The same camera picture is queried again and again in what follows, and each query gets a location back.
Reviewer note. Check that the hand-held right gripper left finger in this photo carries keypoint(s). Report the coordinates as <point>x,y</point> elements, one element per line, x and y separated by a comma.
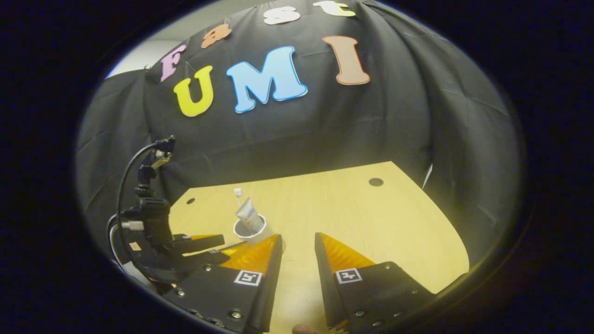
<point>232,297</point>

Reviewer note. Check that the white pink toothbrush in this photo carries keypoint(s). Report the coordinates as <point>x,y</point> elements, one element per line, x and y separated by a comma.
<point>238,194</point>

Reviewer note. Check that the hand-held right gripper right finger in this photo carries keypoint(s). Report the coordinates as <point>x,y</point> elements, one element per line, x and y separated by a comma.
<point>371,297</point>

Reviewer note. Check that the black backdrop cloth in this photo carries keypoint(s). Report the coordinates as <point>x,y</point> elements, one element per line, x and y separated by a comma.
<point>297,134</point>

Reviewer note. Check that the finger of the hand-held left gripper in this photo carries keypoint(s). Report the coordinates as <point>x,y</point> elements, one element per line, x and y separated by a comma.
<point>213,253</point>
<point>199,242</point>

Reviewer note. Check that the white cup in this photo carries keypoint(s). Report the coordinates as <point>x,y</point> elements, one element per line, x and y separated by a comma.
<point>257,234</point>

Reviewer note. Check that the white toothpaste tube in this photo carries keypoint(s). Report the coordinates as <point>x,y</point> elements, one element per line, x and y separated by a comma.
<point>248,215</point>

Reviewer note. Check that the wooden desktop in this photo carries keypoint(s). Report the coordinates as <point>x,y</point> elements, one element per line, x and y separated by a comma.
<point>371,222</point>

